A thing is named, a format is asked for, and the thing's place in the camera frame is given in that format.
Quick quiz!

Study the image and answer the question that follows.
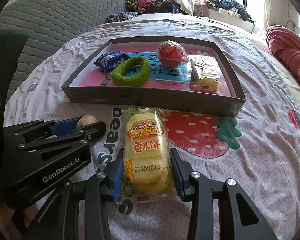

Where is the blue cookie packet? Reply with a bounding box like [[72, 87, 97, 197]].
[[94, 50, 130, 72]]

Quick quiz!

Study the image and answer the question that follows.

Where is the pink workbook in tray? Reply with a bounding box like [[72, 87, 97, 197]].
[[83, 45, 232, 97]]

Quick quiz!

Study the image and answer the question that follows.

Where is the brown walnut ball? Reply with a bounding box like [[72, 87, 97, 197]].
[[76, 115, 97, 128]]

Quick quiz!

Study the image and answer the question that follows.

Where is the red egg toy packet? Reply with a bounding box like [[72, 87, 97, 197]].
[[156, 40, 189, 68]]

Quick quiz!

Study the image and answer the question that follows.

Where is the green fuzzy ring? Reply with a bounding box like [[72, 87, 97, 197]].
[[110, 55, 151, 87]]

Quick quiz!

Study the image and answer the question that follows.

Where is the clothes pile on windowsill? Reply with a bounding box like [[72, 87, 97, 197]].
[[193, 0, 255, 23]]

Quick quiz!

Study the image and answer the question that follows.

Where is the dark cardboard tray box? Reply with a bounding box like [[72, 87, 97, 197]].
[[62, 36, 246, 117]]

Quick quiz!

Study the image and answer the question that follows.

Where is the pink strawberry bed sheet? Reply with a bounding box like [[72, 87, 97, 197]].
[[4, 17, 300, 239]]

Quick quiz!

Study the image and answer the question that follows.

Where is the pink rolled blanket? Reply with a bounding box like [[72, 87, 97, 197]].
[[266, 25, 300, 84]]

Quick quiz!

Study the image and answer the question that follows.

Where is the dark patterned pillow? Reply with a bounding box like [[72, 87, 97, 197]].
[[105, 11, 138, 23]]

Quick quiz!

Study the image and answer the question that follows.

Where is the grey quilted headboard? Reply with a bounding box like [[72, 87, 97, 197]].
[[0, 0, 126, 98]]

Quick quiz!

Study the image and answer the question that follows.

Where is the left human hand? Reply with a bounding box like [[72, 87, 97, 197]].
[[0, 203, 38, 239]]

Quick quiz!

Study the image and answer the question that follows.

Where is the pile of clothes by bed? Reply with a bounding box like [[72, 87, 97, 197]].
[[125, 0, 189, 15]]

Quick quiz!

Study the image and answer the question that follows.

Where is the yellow rice cracker packet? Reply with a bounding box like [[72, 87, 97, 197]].
[[120, 107, 177, 202]]

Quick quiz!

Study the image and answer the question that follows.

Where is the white curtain right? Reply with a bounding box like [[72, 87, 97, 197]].
[[255, 0, 271, 36]]

